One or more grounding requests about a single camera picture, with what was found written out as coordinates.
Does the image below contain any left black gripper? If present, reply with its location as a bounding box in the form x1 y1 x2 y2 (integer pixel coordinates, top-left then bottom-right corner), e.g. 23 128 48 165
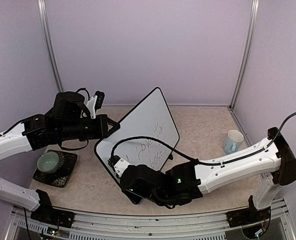
58 114 120 141

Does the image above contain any white whiteboard black frame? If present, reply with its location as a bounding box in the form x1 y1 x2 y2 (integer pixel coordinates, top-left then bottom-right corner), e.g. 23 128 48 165
94 86 180 205

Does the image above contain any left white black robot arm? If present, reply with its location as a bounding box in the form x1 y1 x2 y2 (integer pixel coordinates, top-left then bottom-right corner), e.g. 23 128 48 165
0 90 120 228

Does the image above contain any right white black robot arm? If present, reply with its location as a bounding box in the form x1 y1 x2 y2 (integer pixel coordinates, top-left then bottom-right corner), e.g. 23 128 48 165
113 127 296 227

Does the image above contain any pale green ceramic bowl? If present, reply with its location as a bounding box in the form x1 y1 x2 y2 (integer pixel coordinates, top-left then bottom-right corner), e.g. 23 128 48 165
37 152 59 174

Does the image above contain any light blue ceramic mug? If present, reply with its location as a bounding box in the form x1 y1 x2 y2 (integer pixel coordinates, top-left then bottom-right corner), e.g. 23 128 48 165
223 130 244 155

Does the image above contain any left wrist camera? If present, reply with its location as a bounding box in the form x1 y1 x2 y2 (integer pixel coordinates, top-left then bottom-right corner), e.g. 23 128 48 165
86 91 105 119

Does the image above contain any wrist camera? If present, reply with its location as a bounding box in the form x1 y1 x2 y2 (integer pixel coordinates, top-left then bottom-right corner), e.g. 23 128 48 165
86 91 105 119
108 155 133 179

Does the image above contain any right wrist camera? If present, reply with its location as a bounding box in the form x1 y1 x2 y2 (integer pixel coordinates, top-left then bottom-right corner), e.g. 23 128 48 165
108 155 133 179

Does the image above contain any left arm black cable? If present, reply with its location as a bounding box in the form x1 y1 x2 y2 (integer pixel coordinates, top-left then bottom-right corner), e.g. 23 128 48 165
59 139 88 150

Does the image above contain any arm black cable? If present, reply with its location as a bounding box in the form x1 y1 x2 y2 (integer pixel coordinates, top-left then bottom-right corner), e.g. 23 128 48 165
110 108 296 166
59 139 88 150

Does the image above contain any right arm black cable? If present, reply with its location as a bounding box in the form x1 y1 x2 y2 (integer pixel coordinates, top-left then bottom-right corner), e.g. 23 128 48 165
110 108 296 166

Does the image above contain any aluminium front rail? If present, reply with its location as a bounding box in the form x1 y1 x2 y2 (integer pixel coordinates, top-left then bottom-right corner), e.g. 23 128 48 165
5 198 295 240

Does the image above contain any left aluminium corner post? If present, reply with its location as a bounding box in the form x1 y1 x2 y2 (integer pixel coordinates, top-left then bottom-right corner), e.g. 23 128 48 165
37 0 64 92

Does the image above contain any aluminium corner post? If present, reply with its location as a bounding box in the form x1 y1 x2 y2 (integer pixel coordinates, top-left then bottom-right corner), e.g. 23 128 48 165
229 0 259 112
37 0 64 92

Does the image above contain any right aluminium corner post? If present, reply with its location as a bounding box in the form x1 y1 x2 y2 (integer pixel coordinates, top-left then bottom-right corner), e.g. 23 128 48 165
229 0 259 112

